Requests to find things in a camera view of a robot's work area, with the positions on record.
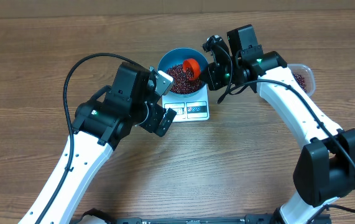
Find red scoop with blue handle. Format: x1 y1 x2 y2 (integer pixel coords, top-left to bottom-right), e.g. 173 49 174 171
183 58 201 81

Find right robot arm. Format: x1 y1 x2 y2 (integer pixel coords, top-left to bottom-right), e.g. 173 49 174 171
200 25 355 223

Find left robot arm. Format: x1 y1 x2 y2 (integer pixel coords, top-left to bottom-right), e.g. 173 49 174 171
20 62 176 223

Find white digital kitchen scale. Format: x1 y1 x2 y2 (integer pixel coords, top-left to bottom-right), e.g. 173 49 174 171
162 85 210 123

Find red beans in bowl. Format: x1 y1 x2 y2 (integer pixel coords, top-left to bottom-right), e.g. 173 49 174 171
166 64 203 95

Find blue metal bowl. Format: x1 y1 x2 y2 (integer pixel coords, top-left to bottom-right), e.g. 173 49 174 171
158 48 208 86

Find clear plastic container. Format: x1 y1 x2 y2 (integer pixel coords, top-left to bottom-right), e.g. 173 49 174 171
288 63 316 96

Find right black cable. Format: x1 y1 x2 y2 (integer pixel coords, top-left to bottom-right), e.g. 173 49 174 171
216 43 355 215

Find black cable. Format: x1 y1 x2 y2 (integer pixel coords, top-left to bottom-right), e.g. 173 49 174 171
34 52 144 224
216 43 355 215

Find left black cable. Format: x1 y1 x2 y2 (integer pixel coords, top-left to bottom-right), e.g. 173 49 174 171
34 52 144 224

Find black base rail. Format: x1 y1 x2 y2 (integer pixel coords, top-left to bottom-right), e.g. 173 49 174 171
70 207 332 224

